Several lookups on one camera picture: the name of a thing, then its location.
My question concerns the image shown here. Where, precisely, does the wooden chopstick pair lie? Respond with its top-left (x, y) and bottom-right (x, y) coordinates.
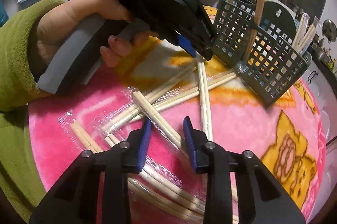
top-left (242, 0), bottom-right (265, 63)

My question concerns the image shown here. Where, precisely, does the green sleeve forearm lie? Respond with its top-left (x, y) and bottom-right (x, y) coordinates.
top-left (1, 0), bottom-right (64, 222)

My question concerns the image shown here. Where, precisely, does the person's left hand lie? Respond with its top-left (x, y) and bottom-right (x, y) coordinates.
top-left (36, 0), bottom-right (159, 69)

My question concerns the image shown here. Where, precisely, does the pink cartoon bear blanket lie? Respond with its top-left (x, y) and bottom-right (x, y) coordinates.
top-left (29, 38), bottom-right (326, 223)

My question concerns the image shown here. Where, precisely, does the crossed chopstick pair on blanket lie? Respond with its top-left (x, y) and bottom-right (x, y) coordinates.
top-left (101, 62), bottom-right (235, 135)

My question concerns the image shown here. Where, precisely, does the long chopstick pair at bottom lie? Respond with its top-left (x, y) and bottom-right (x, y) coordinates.
top-left (126, 163), bottom-right (239, 224)

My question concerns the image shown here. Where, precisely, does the upright lying chopstick pair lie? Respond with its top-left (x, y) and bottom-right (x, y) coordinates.
top-left (197, 54), bottom-right (213, 141)

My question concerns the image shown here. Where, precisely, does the dark grey utensil caddy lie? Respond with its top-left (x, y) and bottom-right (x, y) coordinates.
top-left (212, 0), bottom-right (312, 107)

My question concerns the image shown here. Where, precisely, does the hanging pot lid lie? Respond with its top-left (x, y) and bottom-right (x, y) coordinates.
top-left (322, 20), bottom-right (337, 42)

